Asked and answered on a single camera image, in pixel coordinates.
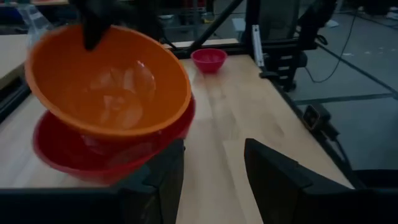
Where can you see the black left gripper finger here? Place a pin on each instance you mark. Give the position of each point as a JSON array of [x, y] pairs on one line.
[[93, 31], [161, 186], [273, 186]]

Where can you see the large orange plastic bowl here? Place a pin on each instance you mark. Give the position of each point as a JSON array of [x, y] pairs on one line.
[[77, 81]]

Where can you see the clear plastic bag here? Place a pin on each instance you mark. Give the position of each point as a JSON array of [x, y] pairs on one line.
[[34, 21]]

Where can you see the small black box device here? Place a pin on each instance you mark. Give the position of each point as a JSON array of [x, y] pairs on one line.
[[312, 116]]

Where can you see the small pink plastic bowl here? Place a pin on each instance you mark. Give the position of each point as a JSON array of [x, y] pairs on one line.
[[209, 63]]

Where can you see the large red plastic bowl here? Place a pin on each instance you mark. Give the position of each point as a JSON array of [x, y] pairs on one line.
[[62, 152]]

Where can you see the grey office chair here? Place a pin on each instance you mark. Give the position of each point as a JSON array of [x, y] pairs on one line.
[[276, 18]]

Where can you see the black table edge rail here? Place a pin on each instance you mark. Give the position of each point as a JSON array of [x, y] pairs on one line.
[[323, 143]]

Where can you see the black diagonal frame strut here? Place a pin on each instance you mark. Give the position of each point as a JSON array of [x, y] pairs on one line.
[[214, 26]]

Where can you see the black vertical frame post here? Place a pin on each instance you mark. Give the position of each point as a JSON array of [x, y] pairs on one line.
[[252, 15]]

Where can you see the white metal bracket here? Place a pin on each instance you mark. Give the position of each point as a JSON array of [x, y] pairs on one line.
[[257, 46]]

